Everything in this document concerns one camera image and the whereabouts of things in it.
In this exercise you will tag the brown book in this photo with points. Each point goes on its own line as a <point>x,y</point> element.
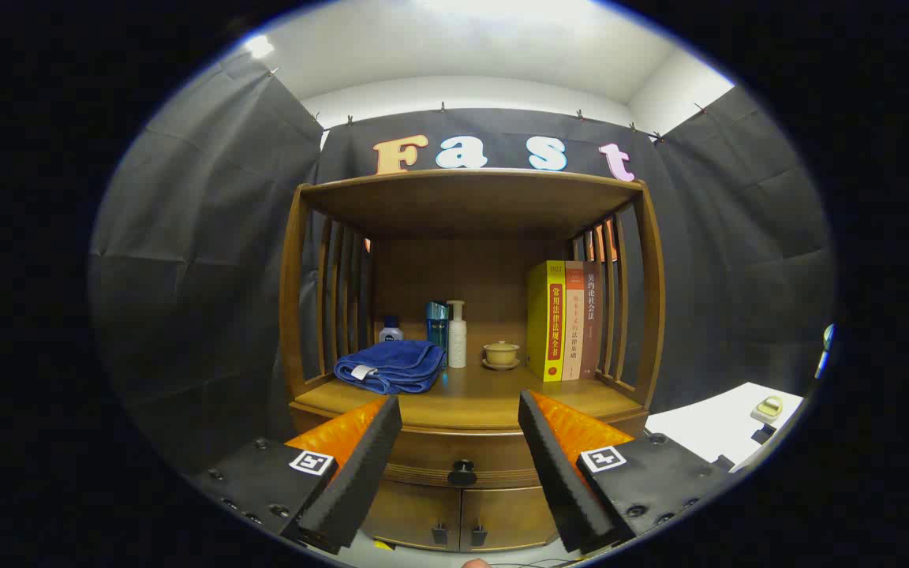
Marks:
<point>591,323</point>

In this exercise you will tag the wooden cabinet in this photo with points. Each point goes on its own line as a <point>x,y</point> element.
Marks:
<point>462,205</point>

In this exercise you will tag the small white blue-capped bottle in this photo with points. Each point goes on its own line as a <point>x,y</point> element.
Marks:
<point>390,331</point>

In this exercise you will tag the blue folded towel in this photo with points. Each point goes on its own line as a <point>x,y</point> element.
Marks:
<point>391,363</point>

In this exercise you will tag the white pump bottle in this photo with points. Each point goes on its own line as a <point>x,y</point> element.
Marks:
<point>457,339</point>

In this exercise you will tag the beige lidded teacup with saucer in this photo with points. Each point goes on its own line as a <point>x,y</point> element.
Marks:
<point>501,353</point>

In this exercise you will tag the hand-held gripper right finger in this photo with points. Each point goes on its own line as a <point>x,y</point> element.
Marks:
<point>561,473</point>

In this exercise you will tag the wooden cabinet door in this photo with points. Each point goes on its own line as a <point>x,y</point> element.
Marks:
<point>510,517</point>
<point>407,513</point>

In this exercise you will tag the wooden drawer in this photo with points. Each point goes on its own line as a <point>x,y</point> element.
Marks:
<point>439,450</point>

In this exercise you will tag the thick yellow book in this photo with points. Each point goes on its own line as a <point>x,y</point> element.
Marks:
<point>545,323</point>

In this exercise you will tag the wooden countertop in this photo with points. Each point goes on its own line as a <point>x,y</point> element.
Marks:
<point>486,394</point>

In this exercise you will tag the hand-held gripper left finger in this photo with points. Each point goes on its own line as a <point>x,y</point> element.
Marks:
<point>360,473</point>

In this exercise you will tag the cream orange book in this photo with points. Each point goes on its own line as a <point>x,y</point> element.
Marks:
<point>573,331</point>

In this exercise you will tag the black drawer knob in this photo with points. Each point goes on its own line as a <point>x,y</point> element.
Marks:
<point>462,473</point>

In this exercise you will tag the small pale yellow object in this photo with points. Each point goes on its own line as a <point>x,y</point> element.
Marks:
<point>768,408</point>

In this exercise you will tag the blue glass bottle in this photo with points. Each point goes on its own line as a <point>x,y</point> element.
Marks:
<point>436,323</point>

